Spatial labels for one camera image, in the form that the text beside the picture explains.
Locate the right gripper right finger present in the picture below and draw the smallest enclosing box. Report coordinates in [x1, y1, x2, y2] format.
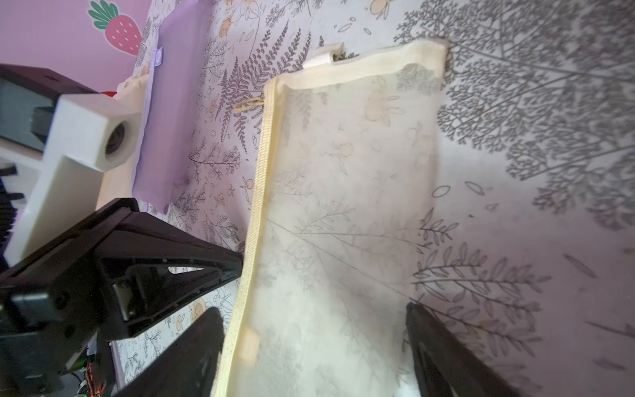
[406, 302, 519, 396]

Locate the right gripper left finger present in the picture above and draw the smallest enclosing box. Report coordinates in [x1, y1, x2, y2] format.
[117, 308, 224, 397]

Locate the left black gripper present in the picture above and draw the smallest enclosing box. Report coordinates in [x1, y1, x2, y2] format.
[1, 65, 243, 395]

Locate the purple mesh pouch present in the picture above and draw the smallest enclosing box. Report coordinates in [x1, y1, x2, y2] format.
[132, 1, 214, 214]

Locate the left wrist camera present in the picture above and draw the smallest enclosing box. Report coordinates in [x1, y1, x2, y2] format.
[1, 94, 142, 266]

